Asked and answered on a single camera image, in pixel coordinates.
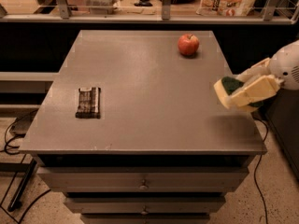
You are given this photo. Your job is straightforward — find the grey low bench left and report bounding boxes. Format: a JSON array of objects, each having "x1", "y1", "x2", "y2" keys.
[{"x1": 0, "y1": 72, "x2": 57, "y2": 116}]

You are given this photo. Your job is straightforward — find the green and yellow sponge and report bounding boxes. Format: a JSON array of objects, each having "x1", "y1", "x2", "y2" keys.
[{"x1": 213, "y1": 77, "x2": 263, "y2": 112}]

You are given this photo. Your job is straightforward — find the top drawer round knob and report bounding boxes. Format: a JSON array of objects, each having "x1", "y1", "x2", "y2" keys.
[{"x1": 139, "y1": 179, "x2": 149, "y2": 190}]

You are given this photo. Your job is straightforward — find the dark plaid snack packet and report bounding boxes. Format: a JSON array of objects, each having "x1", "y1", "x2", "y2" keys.
[{"x1": 76, "y1": 87, "x2": 101, "y2": 119}]

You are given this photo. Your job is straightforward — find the printed food package bag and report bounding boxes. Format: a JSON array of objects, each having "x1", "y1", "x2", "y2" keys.
[{"x1": 196, "y1": 0, "x2": 256, "y2": 17}]

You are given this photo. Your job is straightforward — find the metal railing shelf frame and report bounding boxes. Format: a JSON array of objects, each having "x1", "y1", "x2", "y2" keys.
[{"x1": 0, "y1": 0, "x2": 299, "y2": 25}]

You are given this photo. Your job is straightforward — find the red apple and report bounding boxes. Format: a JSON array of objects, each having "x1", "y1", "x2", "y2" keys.
[{"x1": 178, "y1": 34, "x2": 199, "y2": 56}]

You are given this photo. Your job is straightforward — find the black metal stand leg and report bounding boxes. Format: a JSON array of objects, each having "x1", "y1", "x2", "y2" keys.
[{"x1": 0, "y1": 160, "x2": 36, "y2": 212}]

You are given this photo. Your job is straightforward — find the black cables left floor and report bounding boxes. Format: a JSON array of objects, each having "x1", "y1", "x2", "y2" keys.
[{"x1": 0, "y1": 109, "x2": 52, "y2": 224}]

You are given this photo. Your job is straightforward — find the black cable right floor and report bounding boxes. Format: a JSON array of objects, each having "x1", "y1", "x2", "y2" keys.
[{"x1": 252, "y1": 115, "x2": 270, "y2": 224}]

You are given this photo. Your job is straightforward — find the grey drawer cabinet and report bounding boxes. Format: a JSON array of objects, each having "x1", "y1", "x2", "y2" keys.
[{"x1": 21, "y1": 31, "x2": 266, "y2": 224}]

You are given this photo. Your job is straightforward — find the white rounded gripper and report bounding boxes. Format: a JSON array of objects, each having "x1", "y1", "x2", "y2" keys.
[{"x1": 229, "y1": 40, "x2": 299, "y2": 112}]

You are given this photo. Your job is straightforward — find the drawer round knob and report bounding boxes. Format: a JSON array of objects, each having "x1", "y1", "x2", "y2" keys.
[
  {"x1": 140, "y1": 206, "x2": 149, "y2": 216},
  {"x1": 139, "y1": 179, "x2": 149, "y2": 190}
]

